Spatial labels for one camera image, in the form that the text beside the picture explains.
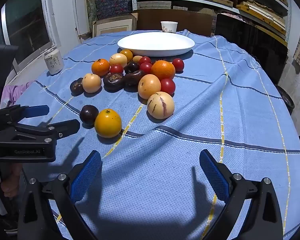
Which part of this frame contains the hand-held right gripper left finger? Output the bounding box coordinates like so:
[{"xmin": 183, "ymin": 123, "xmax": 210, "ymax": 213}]
[{"xmin": 18, "ymin": 150, "xmax": 103, "ymax": 240}]

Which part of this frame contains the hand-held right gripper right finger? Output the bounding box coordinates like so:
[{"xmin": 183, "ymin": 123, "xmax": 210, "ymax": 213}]
[{"xmin": 199, "ymin": 149, "xmax": 284, "ymax": 240}]

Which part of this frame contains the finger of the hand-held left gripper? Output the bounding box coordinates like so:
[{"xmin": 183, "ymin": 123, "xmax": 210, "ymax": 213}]
[
  {"xmin": 8, "ymin": 119, "xmax": 80, "ymax": 144},
  {"xmin": 0, "ymin": 104, "xmax": 50, "ymax": 127}
]

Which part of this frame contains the dark purple round fruit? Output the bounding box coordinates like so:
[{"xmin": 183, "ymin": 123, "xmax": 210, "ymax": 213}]
[
  {"xmin": 79, "ymin": 105, "xmax": 100, "ymax": 126},
  {"xmin": 124, "ymin": 61, "xmax": 140, "ymax": 74}
]

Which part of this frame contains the yellow-orange citrus fruit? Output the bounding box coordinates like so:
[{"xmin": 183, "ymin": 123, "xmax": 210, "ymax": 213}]
[
  {"xmin": 94, "ymin": 109, "xmax": 122, "ymax": 139},
  {"xmin": 119, "ymin": 49, "xmax": 134, "ymax": 63}
]

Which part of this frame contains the pale peach round fruit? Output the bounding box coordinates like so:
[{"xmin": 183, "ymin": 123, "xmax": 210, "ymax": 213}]
[{"xmin": 81, "ymin": 73, "xmax": 102, "ymax": 93}]

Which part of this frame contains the small orange tangerine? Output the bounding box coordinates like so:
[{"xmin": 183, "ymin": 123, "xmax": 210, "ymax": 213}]
[{"xmin": 91, "ymin": 58, "xmax": 111, "ymax": 77}]

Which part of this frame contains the pale yellow round fruit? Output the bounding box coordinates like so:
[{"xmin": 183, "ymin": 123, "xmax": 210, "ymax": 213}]
[{"xmin": 109, "ymin": 53, "xmax": 128, "ymax": 68}]

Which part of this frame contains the striped pepino melon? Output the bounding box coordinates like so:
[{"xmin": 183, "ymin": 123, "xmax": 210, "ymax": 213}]
[{"xmin": 147, "ymin": 92, "xmax": 175, "ymax": 120}]

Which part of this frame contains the orange peach round fruit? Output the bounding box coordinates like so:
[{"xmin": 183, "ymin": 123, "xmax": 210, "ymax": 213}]
[{"xmin": 138, "ymin": 74, "xmax": 162, "ymax": 100}]

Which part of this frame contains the large orange tangerine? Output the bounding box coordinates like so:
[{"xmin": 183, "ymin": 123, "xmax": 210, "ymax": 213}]
[{"xmin": 151, "ymin": 60, "xmax": 176, "ymax": 80}]

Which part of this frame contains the white oval plate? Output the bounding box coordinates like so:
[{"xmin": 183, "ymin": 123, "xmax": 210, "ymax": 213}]
[{"xmin": 117, "ymin": 32, "xmax": 195, "ymax": 57}]

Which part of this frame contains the person's left hand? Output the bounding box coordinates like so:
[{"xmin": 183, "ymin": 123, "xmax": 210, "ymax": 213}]
[{"xmin": 0, "ymin": 164, "xmax": 23, "ymax": 198}]

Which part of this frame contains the pink cloth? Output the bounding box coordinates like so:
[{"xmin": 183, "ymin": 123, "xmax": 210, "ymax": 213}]
[{"xmin": 1, "ymin": 81, "xmax": 38, "ymax": 105}]

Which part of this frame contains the white drink can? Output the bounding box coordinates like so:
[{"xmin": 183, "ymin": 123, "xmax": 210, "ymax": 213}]
[{"xmin": 45, "ymin": 49, "xmax": 64, "ymax": 75}]

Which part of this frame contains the blue checked tablecloth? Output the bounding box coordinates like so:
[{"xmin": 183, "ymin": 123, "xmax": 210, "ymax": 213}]
[{"xmin": 5, "ymin": 29, "xmax": 300, "ymax": 240}]

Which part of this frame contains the glass window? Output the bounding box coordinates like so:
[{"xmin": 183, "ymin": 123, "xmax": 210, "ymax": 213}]
[{"xmin": 4, "ymin": 0, "xmax": 52, "ymax": 67}]

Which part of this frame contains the black round object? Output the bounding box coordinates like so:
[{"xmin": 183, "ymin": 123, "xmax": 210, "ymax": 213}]
[{"xmin": 275, "ymin": 84, "xmax": 295, "ymax": 117}]

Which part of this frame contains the cardboard box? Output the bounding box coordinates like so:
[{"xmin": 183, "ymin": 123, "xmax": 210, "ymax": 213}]
[{"xmin": 92, "ymin": 12, "xmax": 138, "ymax": 37}]

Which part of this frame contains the stack of patterned fabric boxes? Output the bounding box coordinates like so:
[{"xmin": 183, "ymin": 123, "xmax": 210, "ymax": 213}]
[{"xmin": 94, "ymin": 0, "xmax": 133, "ymax": 20}]

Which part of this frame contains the brown board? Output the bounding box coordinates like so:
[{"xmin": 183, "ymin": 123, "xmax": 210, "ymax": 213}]
[{"xmin": 136, "ymin": 9, "xmax": 213, "ymax": 37}]

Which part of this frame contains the black panel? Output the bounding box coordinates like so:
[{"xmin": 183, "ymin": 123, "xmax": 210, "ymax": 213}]
[{"xmin": 214, "ymin": 13, "xmax": 289, "ymax": 87}]

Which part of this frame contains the white paper cup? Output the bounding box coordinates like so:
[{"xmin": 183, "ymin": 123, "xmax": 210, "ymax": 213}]
[{"xmin": 161, "ymin": 21, "xmax": 178, "ymax": 34}]

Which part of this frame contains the grey patterned flat box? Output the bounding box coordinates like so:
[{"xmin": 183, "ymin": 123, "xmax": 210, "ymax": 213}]
[{"xmin": 137, "ymin": 1, "xmax": 172, "ymax": 10}]

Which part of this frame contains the stack of yellow framed boards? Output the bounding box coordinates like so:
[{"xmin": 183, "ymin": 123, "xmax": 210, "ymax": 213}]
[{"xmin": 236, "ymin": 1, "xmax": 289, "ymax": 42}]

